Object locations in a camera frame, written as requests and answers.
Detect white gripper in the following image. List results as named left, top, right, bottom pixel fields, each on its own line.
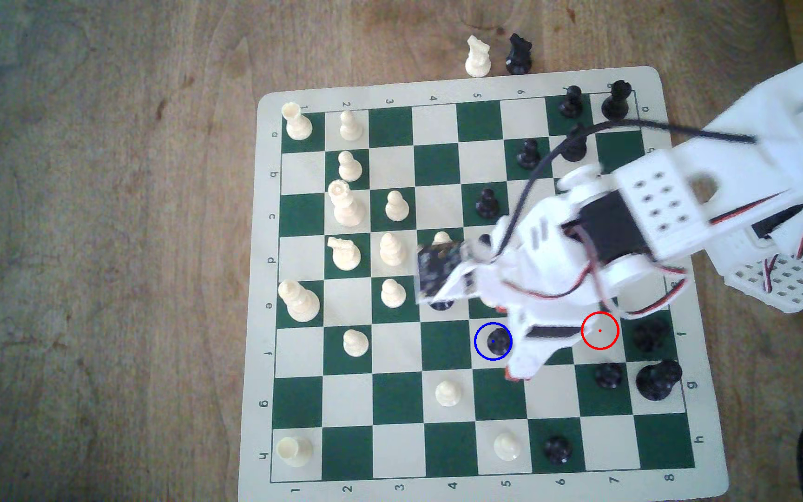
left=478, top=195, right=612, bottom=383

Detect black chess piece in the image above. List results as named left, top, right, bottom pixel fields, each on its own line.
left=633, top=318, right=669, bottom=353

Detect black chess king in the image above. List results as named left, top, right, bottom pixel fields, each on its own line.
left=636, top=359, right=683, bottom=402

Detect white chess bishop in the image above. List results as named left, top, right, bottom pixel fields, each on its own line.
left=379, top=232, right=408, bottom=267

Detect black chess bishop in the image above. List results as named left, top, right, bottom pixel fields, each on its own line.
left=559, top=124, right=588, bottom=163

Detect white chess knight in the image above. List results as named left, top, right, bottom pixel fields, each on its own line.
left=465, top=35, right=492, bottom=78
left=328, top=236, right=362, bottom=272

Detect white chess queen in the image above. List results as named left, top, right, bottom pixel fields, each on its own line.
left=328, top=179, right=366, bottom=228

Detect black chess rook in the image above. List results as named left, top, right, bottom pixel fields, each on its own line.
left=601, top=80, right=632, bottom=121

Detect white chess king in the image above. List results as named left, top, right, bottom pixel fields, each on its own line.
left=277, top=279, right=321, bottom=323

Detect white chess rook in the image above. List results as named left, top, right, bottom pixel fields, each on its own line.
left=276, top=436, right=315, bottom=468
left=282, top=102, right=314, bottom=141

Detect green and cream chessboard mat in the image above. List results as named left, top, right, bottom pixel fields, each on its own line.
left=237, top=66, right=730, bottom=502

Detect red black white servo wire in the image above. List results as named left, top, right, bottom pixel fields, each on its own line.
left=499, top=230, right=690, bottom=318

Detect black camera circuit board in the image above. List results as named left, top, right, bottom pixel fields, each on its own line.
left=415, top=240, right=464, bottom=304

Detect black camera cable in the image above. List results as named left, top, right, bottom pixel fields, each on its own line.
left=491, top=119, right=803, bottom=255

